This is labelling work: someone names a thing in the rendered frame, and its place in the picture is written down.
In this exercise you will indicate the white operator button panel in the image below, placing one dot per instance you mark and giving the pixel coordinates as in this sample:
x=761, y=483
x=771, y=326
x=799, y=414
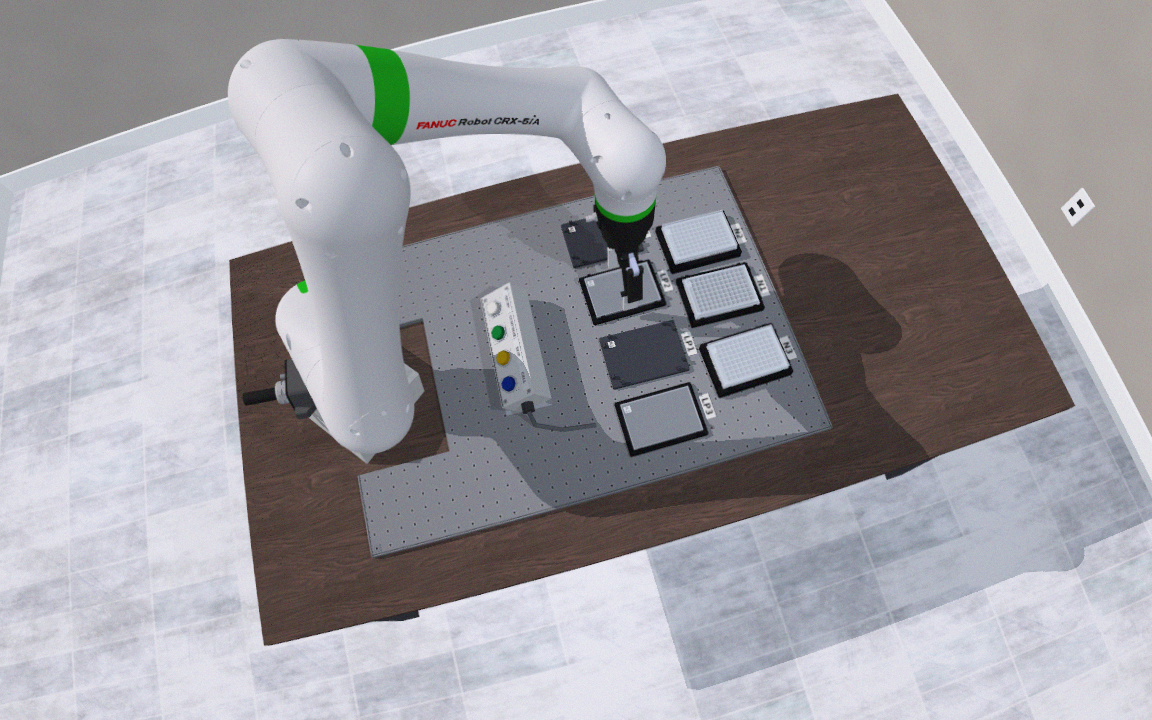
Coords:
x=519, y=366

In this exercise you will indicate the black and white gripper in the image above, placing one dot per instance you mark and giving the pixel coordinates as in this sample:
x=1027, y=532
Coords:
x=632, y=277

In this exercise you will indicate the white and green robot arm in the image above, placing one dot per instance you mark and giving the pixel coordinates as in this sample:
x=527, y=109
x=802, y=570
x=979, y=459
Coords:
x=294, y=101

